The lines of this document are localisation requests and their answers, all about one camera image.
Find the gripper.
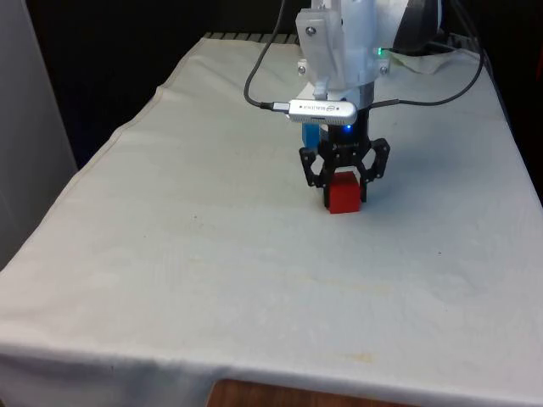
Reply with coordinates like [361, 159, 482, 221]
[298, 108, 392, 209]

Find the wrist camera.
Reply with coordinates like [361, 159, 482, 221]
[273, 98, 358, 127]

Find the blue cube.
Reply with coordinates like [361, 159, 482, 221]
[300, 122, 322, 150]

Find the black cable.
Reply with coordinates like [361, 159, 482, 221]
[243, 0, 294, 113]
[367, 0, 487, 108]

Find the red cube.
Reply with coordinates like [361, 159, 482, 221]
[328, 170, 364, 215]

